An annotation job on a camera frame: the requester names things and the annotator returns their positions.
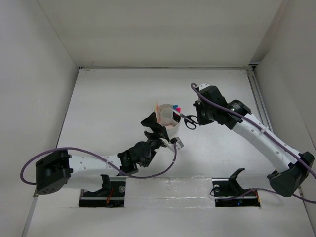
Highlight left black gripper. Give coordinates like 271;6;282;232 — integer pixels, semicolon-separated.
140;113;169;167

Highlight black handled scissors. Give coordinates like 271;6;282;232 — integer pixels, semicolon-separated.
171;108;198;130

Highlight pink thin highlighter pen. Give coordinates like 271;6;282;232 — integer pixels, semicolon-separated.
155;101;162;123

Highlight aluminium rail on right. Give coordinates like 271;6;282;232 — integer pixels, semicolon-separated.
245;64;273;132

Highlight white round divided container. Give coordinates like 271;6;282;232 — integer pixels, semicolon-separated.
155;104;181;138

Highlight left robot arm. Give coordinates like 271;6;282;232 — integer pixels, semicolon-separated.
36;113;176;196

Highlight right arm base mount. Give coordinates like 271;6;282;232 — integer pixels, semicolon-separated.
210;168;261;207

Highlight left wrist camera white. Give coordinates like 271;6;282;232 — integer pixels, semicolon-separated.
161;137;184;152

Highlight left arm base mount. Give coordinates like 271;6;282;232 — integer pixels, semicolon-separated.
79;175;126;208

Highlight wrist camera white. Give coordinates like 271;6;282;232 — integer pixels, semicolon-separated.
161;137;184;152
197;83;210;91

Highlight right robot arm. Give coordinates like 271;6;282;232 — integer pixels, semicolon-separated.
191;83;316;197

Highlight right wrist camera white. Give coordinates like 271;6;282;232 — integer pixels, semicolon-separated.
197;83;210;91

